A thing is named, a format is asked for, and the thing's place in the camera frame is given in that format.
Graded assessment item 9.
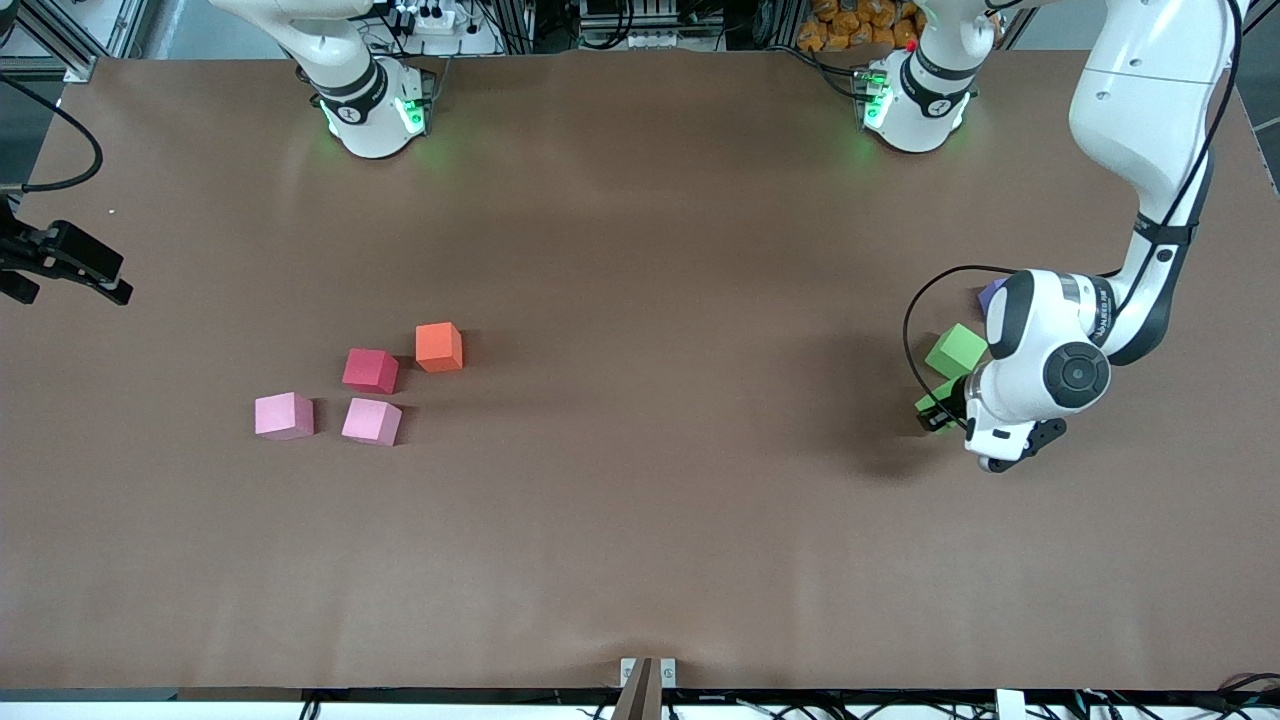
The green foam cube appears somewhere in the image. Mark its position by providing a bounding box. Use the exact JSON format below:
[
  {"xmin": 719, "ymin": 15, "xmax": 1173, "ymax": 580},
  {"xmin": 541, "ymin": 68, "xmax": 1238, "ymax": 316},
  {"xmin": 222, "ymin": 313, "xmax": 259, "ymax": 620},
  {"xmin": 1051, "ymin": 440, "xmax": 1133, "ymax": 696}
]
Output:
[
  {"xmin": 925, "ymin": 323, "xmax": 989, "ymax": 380},
  {"xmin": 914, "ymin": 380, "xmax": 957, "ymax": 427}
]

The orange foam cube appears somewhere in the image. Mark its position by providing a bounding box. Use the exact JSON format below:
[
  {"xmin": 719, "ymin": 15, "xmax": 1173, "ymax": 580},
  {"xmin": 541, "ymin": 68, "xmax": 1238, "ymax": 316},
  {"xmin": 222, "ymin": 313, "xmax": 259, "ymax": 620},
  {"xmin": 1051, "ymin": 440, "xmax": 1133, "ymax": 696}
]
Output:
[{"xmin": 415, "ymin": 322, "xmax": 464, "ymax": 374}]

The metal table edge bracket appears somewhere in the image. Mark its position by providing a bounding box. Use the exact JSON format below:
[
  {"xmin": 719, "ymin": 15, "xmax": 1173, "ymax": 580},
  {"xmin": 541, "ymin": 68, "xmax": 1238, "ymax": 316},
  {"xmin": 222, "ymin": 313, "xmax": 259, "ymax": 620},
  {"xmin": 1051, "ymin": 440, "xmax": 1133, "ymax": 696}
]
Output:
[{"xmin": 612, "ymin": 657, "xmax": 677, "ymax": 720}]

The pink foam cube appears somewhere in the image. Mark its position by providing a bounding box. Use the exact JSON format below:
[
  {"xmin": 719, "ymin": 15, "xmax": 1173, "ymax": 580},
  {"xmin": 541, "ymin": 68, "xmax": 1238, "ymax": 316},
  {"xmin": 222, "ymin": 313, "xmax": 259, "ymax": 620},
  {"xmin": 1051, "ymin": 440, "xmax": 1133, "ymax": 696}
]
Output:
[
  {"xmin": 341, "ymin": 398, "xmax": 403, "ymax": 447},
  {"xmin": 254, "ymin": 392, "xmax": 315, "ymax": 442}
]

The orange crinkled bag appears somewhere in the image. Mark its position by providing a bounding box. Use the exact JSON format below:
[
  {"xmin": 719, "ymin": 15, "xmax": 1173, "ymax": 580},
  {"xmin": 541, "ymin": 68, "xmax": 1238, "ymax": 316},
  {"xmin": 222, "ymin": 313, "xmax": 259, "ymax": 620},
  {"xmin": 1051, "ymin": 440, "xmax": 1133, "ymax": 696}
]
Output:
[{"xmin": 797, "ymin": 0, "xmax": 921, "ymax": 53}]

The aluminium frame profile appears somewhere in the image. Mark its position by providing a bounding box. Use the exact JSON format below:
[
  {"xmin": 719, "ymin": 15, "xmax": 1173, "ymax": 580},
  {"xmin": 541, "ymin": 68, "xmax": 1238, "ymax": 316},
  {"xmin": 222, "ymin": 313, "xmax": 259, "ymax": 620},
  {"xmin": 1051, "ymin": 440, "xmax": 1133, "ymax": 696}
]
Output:
[{"xmin": 0, "ymin": 0, "xmax": 151, "ymax": 83}]

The white power strip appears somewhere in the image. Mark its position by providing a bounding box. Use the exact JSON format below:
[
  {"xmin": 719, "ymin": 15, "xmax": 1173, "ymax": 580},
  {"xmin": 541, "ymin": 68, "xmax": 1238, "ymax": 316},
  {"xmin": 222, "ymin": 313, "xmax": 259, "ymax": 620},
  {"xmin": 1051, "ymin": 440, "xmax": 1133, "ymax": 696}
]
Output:
[{"xmin": 393, "ymin": 0, "xmax": 463, "ymax": 37}]

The grey electronics unit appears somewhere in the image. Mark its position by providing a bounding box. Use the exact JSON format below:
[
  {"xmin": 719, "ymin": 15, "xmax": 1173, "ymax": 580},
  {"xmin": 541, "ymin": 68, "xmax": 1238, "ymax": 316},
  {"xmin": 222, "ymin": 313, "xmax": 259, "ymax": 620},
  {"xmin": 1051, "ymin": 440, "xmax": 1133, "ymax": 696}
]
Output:
[{"xmin": 575, "ymin": 0, "xmax": 701, "ymax": 51}]

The crimson foam cube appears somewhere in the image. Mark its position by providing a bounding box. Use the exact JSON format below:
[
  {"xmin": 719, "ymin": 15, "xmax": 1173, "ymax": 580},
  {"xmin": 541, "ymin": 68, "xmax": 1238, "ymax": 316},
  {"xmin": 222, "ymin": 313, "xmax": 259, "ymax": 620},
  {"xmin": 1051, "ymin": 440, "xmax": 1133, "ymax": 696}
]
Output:
[{"xmin": 342, "ymin": 348, "xmax": 400, "ymax": 395}]

